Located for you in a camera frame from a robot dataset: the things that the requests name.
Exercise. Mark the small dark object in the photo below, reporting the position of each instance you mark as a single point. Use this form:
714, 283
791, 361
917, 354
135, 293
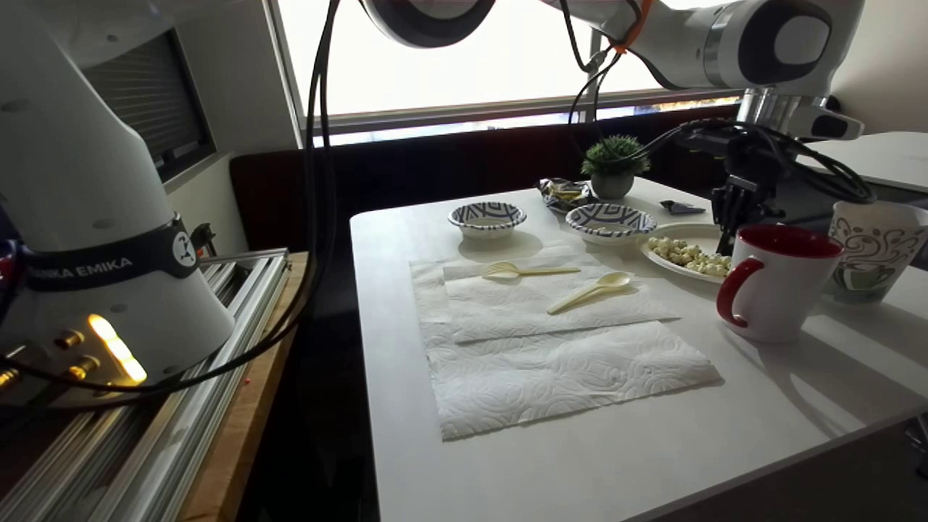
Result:
682, 208

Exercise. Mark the wooden base board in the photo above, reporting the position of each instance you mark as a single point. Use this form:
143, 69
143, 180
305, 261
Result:
247, 408

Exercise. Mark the patterned paper cup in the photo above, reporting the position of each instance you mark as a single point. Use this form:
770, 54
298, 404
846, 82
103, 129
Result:
875, 247

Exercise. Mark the white side table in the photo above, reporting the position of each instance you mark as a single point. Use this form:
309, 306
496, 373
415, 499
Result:
900, 160

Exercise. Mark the pale food pieces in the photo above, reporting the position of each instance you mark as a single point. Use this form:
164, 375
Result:
689, 254

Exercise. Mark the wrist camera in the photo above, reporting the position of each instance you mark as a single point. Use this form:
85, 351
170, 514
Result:
840, 125

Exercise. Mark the aluminium rail frame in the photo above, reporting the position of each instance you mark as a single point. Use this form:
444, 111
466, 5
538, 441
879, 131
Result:
154, 444

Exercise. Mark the blue patterned bowl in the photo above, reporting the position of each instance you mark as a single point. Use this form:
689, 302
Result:
611, 221
485, 219

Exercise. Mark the white paper towel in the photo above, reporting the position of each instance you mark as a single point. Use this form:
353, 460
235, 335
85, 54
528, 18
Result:
562, 379
504, 315

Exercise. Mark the dark snack packet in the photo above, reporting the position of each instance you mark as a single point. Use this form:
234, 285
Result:
565, 193

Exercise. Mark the dark wall panel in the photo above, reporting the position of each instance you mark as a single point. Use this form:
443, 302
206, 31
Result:
154, 106

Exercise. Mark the small green potted plant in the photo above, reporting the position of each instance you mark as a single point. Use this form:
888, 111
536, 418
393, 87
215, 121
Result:
615, 160

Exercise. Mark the cream plastic spoon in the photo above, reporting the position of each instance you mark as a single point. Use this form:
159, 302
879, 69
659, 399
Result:
604, 285
511, 272

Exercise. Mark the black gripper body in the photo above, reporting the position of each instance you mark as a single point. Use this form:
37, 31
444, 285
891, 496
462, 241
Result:
747, 177

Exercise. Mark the white plate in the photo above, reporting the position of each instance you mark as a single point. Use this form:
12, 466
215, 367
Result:
668, 261

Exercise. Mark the black sofa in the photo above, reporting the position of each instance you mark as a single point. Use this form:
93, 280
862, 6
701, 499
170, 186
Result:
388, 185

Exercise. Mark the white mug red inside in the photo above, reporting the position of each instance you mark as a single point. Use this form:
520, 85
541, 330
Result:
784, 290

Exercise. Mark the red clamp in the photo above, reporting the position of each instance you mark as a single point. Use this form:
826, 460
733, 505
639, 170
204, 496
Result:
204, 245

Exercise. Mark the window frame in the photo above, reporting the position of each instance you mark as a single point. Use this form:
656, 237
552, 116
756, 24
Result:
444, 109

